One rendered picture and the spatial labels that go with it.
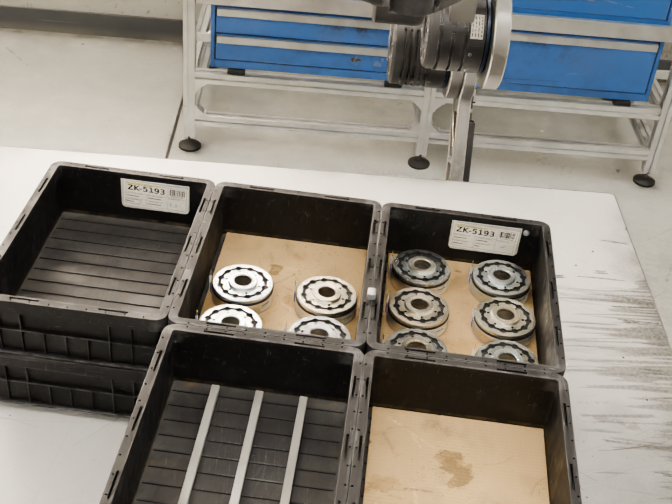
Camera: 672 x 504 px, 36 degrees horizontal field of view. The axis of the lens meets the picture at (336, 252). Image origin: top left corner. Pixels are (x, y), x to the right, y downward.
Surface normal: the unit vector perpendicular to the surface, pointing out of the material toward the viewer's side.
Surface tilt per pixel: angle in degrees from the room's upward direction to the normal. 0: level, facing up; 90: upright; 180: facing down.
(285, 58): 90
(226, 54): 90
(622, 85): 90
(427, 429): 0
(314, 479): 0
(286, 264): 0
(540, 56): 90
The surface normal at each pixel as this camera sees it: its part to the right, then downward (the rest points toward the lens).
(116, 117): 0.08, -0.80
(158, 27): -0.01, 0.59
